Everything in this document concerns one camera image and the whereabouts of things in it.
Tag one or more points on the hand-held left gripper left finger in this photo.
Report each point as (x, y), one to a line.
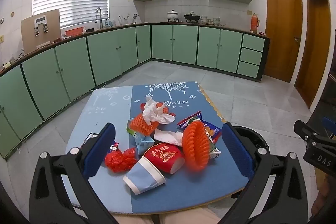
(99, 148)

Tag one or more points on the wooden door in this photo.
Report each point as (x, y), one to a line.
(282, 29)
(315, 50)

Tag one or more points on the red blue snack packet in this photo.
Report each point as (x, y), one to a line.
(191, 117)

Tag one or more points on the red plastic bag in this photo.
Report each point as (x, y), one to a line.
(118, 161)

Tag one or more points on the dark shallow pan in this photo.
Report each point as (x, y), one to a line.
(90, 29)

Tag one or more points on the blue paper cup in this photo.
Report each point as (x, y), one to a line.
(144, 176)

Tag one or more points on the small dark packet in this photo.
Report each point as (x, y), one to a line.
(89, 138)

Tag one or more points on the small white packet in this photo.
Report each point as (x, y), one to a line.
(215, 154)

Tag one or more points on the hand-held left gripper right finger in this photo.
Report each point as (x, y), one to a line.
(236, 150)

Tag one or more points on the utensil holder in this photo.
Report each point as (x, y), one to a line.
(123, 20)

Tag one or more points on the black wok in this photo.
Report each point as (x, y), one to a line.
(192, 16)

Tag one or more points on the person's right hand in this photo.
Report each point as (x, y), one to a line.
(322, 192)

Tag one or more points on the white cooking pot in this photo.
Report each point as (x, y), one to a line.
(173, 15)

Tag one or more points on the small foil wrapper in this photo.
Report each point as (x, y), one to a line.
(114, 145)

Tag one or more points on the metal kitchen faucet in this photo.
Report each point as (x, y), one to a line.
(98, 16)

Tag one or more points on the dark blue printed tablecloth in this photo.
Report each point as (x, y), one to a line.
(183, 98)

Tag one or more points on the red paper cup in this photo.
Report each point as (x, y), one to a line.
(162, 154)

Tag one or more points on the row of glass jars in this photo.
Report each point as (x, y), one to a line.
(214, 21)

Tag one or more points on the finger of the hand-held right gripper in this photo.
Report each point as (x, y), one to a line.
(303, 130)
(330, 127)

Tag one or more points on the green base cabinets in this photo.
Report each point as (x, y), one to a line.
(105, 53)

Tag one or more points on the white tissue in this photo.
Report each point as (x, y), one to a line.
(168, 136)
(152, 111)

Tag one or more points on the large orange foam fruit net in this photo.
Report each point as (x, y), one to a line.
(195, 148)

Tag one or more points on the orange thermos flask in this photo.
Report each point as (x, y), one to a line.
(254, 24)

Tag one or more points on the red plastic basin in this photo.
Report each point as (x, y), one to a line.
(74, 31)

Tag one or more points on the blue green milk carton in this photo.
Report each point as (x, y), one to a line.
(143, 141)

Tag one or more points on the black trash bin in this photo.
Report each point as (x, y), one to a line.
(252, 137)

